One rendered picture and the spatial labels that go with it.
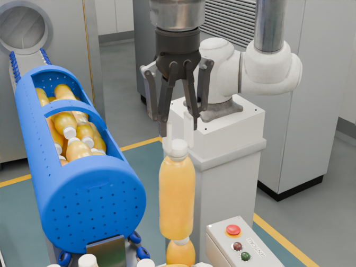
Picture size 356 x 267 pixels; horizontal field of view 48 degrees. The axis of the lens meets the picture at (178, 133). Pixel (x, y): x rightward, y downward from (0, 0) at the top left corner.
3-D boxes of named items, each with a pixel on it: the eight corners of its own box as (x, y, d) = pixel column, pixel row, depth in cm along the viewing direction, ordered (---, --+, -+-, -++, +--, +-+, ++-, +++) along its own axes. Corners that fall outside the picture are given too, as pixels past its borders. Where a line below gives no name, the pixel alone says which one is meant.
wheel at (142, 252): (138, 242, 113) (133, 247, 113) (143, 253, 110) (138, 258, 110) (148, 249, 116) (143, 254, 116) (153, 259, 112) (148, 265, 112)
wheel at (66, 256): (70, 246, 114) (63, 245, 112) (73, 257, 110) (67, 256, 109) (61, 259, 114) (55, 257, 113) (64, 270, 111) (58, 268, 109)
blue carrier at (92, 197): (85, 118, 190) (77, 60, 177) (149, 238, 120) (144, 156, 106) (21, 130, 180) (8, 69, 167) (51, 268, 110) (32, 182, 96)
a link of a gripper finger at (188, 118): (183, 111, 76) (186, 110, 77) (184, 143, 80) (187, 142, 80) (189, 117, 74) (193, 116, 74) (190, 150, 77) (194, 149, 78)
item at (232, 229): (235, 225, 103) (236, 222, 102) (242, 234, 100) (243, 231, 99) (223, 229, 101) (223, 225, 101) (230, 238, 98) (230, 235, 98)
